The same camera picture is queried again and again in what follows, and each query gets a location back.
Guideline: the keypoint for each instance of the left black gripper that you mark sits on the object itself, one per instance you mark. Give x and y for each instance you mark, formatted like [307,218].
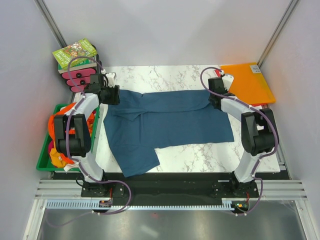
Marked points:
[115,99]

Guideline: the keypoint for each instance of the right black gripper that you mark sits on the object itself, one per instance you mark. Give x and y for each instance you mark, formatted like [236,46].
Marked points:
[226,91]

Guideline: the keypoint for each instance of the blue polo shirt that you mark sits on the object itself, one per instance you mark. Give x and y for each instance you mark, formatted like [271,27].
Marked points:
[142,123]

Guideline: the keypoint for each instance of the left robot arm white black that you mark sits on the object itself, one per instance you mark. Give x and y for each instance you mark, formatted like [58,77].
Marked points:
[71,132]

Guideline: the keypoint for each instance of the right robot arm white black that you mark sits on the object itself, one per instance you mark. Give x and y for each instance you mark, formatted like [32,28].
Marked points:
[258,131]

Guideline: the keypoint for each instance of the orange shirt in bin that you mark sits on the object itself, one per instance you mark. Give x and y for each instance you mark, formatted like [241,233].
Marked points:
[51,132]

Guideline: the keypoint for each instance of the orange plastic folder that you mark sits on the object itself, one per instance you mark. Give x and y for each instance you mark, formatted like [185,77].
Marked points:
[249,84]

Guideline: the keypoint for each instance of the black pink drawer organizer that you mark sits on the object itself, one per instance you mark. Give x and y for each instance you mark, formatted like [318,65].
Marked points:
[81,78]

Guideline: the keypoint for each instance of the dark green book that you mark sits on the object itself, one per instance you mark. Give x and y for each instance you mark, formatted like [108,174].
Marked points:
[83,65]

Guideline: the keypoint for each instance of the light green book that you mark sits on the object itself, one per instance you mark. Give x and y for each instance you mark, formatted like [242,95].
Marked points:
[75,53]

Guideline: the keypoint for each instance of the yellow shirt in bin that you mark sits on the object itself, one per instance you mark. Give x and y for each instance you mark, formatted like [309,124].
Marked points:
[58,160]

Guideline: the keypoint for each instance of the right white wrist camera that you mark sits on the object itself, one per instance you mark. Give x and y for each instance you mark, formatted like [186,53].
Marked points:
[226,81]

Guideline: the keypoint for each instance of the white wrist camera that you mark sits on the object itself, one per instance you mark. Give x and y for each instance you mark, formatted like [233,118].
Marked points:
[109,79]
[226,81]

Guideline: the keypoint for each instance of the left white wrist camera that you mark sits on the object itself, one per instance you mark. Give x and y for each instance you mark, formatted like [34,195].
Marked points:
[109,79]

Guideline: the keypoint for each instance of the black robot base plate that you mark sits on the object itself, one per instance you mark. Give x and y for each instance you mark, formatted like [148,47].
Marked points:
[170,188]

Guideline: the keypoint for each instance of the grey slotted cable duct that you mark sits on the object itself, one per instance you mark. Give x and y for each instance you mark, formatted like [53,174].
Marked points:
[99,204]

